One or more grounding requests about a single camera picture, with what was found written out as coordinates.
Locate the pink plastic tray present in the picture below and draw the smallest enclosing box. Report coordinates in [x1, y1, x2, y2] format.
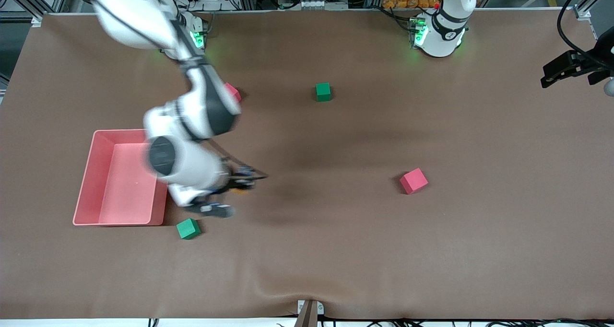
[72, 129, 168, 227]

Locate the orange cap push button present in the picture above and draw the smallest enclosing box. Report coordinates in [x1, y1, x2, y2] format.
[233, 165, 256, 192]

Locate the white power strip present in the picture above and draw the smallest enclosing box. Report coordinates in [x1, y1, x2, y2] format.
[278, 0, 348, 10]

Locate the brown table mat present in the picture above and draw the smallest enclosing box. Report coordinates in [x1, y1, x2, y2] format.
[0, 8, 614, 320]

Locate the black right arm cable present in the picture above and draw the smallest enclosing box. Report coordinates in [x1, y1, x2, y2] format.
[206, 138, 268, 180]

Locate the metal table edge bracket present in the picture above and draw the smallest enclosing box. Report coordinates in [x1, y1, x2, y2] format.
[296, 299, 324, 327]

